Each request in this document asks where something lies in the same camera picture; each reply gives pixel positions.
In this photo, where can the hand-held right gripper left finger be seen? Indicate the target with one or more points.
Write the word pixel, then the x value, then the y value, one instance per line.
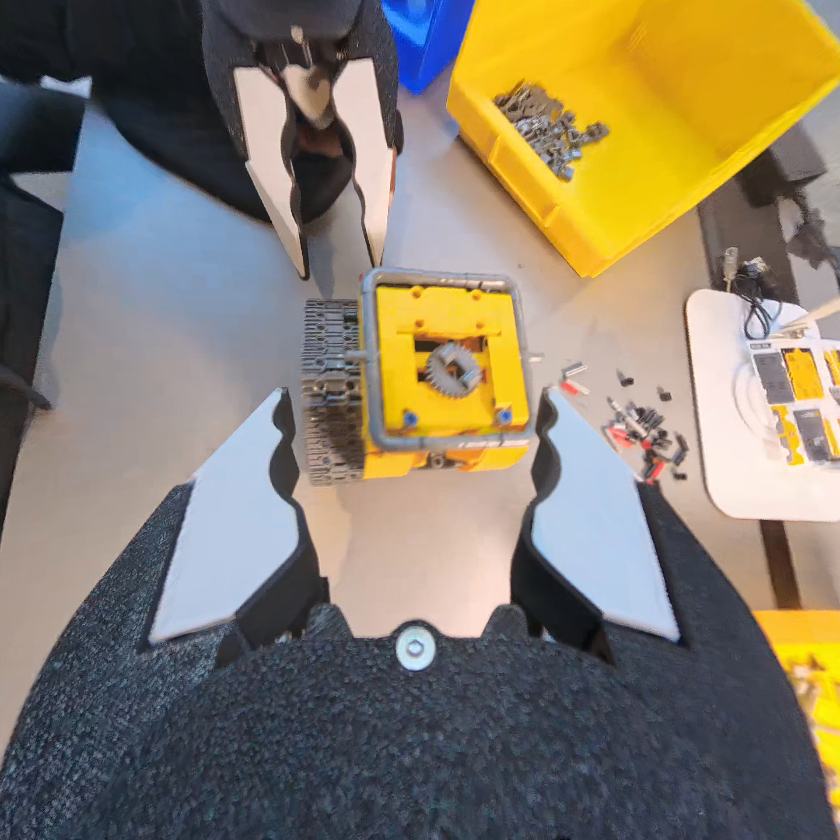
pixel 229 538

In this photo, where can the wooden booklet stand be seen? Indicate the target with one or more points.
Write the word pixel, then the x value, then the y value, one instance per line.
pixel 807 318

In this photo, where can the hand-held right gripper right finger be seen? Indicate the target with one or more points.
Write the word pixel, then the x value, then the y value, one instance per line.
pixel 604 538

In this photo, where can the yellow plastic bin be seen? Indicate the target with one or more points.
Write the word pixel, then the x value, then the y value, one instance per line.
pixel 787 630
pixel 689 131

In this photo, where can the blue plastic bin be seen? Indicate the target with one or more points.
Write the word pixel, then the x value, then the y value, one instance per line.
pixel 426 39

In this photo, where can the yellow black printed sheet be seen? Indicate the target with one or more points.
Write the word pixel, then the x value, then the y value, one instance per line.
pixel 800 394

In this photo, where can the cluster of small brick parts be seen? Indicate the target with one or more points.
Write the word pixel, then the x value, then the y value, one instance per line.
pixel 649 439

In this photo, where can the person's left hand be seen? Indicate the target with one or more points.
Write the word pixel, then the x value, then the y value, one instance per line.
pixel 321 177

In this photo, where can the light grey desk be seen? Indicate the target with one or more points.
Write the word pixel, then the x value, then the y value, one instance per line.
pixel 164 328

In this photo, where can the black power adapter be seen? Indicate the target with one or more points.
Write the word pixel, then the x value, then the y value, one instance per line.
pixel 787 164

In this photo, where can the white base board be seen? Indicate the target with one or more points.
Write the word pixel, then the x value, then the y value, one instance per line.
pixel 722 459

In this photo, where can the dark small brick parts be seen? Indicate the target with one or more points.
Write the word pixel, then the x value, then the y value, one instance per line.
pixel 551 131

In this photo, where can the person's left forearm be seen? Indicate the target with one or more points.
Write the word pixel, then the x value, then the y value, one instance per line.
pixel 131 79

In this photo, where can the black yellow toy brick vehicle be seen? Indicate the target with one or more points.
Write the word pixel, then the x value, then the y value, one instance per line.
pixel 453 394

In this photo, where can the small parts inside bin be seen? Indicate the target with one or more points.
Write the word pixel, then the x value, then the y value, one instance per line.
pixel 814 682

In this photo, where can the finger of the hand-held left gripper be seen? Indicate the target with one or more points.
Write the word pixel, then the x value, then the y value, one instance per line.
pixel 367 131
pixel 262 131

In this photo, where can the grey fabric chair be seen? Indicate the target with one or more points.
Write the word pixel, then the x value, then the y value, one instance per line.
pixel 33 124

